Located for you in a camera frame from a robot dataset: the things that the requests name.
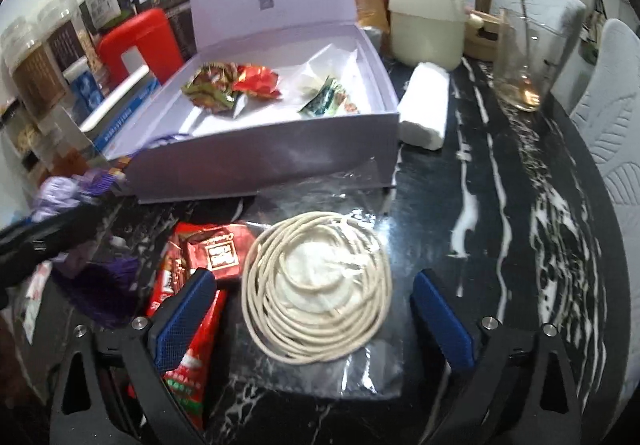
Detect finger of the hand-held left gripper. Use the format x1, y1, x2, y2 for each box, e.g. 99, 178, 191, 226
0, 205, 113, 298

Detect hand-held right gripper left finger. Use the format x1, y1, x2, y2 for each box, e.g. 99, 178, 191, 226
50, 267, 218, 445

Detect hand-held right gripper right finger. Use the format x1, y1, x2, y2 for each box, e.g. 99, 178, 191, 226
410, 269, 583, 445

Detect long red snack packet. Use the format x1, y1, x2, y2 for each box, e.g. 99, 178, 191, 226
127, 222, 228, 431

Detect purple drawstring pouch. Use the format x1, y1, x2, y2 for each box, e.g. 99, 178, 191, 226
30, 167, 146, 331

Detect red brown chocolate packet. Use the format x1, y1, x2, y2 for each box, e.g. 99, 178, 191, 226
180, 222, 251, 283

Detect bagged white cord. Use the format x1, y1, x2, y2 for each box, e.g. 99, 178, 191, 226
220, 160, 406, 398

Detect lavender gift box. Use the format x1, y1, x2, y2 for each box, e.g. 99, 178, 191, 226
102, 0, 401, 204

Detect olive green snack packet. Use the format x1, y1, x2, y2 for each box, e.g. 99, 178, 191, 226
181, 61, 241, 113

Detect small green packet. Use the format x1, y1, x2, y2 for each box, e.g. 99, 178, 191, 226
298, 77, 361, 118

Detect small red foil packet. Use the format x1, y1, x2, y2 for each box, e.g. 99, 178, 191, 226
231, 64, 283, 100

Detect clear plastic sachet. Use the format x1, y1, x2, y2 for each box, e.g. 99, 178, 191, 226
292, 47, 361, 90

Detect wide clear jar orange contents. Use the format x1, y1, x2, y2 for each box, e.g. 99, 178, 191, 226
37, 105, 108, 176

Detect long blue white box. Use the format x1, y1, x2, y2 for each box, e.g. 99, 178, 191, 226
80, 65, 163, 150

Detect blue tablet tube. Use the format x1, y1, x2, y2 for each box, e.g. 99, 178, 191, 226
62, 57, 108, 113

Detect tall jar of brown powder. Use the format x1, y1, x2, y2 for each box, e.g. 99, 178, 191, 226
0, 17, 68, 120

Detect clear jar with brown label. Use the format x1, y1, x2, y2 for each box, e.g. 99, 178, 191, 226
37, 0, 96, 70

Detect white tissue pack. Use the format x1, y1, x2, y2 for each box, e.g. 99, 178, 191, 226
398, 62, 451, 150

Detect red canister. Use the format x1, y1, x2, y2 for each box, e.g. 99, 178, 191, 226
97, 7, 185, 86

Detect glass cup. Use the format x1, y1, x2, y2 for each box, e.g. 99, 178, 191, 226
492, 7, 566, 113

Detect grey leaf-pattern chair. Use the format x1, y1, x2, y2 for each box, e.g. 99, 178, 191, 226
487, 0, 586, 98
570, 17, 640, 246

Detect cream ceramic pot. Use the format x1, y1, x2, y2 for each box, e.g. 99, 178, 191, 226
465, 7, 506, 60

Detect cream lidded jug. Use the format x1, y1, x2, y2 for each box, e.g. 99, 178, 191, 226
387, 0, 476, 70

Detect metal straw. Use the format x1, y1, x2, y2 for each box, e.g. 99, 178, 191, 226
519, 0, 533, 80

